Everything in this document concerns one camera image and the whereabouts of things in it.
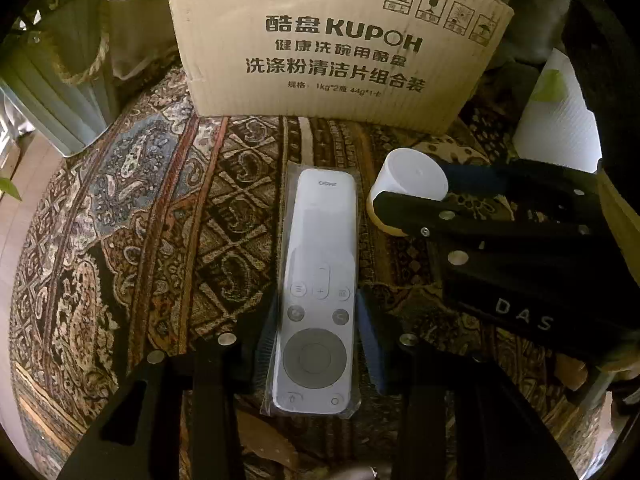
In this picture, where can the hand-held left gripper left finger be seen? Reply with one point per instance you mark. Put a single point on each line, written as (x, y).
(266, 345)

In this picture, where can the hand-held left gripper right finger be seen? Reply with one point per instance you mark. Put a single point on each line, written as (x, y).
(371, 347)

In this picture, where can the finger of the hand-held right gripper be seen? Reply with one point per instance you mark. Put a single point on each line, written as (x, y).
(500, 237)
(525, 180)

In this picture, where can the small white cylinder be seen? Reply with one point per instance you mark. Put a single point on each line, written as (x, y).
(412, 170)

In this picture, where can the white remote control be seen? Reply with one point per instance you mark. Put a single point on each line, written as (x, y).
(315, 240)

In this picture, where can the cardboard box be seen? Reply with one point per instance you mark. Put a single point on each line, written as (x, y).
(330, 45)

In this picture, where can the white paper towel roll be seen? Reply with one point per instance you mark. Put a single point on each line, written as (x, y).
(560, 125)

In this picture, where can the wide grey curtain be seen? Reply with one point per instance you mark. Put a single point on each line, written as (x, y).
(535, 25)

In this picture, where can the patterned rug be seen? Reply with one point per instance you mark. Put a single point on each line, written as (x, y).
(175, 210)

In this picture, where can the grey ribbed vase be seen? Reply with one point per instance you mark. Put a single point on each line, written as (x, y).
(60, 85)

